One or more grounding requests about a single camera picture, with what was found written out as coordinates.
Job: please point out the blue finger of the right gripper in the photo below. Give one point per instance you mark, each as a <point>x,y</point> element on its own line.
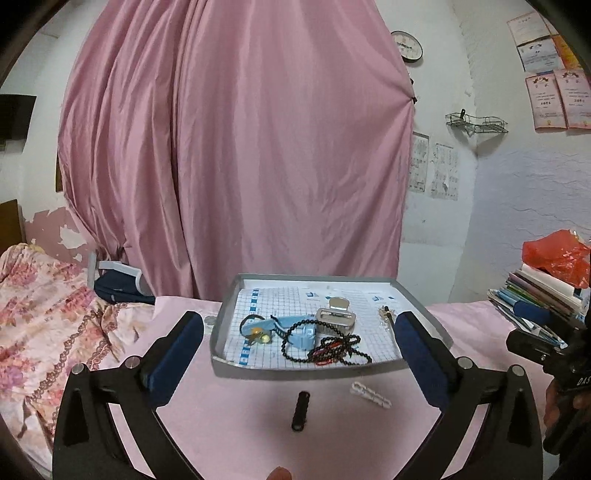
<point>532,312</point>

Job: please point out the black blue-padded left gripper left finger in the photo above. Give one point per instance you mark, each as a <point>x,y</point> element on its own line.
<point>87,444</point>

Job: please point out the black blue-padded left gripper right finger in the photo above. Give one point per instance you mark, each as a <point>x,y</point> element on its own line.
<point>508,444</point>

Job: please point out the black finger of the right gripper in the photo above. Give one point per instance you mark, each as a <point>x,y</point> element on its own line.
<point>531,347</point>

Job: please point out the grey jewelry tray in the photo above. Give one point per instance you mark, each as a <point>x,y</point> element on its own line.
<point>267,324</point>

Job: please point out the person's hand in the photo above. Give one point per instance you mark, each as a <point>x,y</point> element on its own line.
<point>552,412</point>

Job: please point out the stack of books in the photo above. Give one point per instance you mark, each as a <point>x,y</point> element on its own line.
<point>568,305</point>

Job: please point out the red plastic bag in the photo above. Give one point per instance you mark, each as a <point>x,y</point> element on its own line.
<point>562,255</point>

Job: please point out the floral pink bedspread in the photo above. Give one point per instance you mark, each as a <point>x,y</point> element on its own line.
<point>50,321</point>

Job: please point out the black hair stick with flowers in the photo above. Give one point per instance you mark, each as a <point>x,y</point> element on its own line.
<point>388,318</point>

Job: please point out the pink tablecloth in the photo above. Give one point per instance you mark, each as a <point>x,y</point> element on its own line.
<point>237,429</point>

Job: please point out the white hair clip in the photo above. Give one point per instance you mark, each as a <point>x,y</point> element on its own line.
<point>363,391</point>

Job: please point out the navy blue bag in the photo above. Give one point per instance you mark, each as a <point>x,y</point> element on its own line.
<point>116,287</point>

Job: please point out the beige hair claw clip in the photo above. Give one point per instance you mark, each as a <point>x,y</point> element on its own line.
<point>338,315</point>

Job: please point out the wooden headboard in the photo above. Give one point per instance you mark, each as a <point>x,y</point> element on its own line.
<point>11,230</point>

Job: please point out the pink curtain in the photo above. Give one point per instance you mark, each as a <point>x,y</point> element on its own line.
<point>203,139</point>

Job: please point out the wall calendar sheets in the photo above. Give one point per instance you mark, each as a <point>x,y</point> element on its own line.
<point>434,169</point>

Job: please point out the wire wall shelf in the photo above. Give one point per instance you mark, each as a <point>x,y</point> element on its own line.
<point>472,125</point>

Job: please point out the pink wall certificates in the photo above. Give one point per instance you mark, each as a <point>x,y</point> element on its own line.
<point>557,86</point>

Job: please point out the round wall clock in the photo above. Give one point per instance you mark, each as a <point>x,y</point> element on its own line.
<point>410,48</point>

